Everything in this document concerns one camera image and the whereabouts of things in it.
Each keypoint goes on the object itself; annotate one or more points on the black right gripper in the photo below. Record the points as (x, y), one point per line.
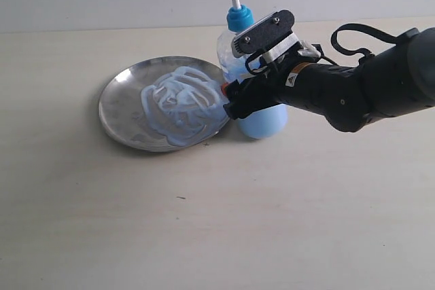
(304, 84)

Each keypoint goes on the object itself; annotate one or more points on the blue pump soap bottle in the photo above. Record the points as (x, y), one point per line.
(260, 124)

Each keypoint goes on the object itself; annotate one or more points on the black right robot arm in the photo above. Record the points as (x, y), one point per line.
(396, 82)

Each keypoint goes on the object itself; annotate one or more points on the pale blue soap swirls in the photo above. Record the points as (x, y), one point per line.
(184, 106)

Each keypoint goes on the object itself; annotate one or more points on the round stainless steel plate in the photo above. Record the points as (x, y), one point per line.
(120, 110)

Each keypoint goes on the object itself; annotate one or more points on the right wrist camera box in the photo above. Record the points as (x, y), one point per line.
(268, 38)

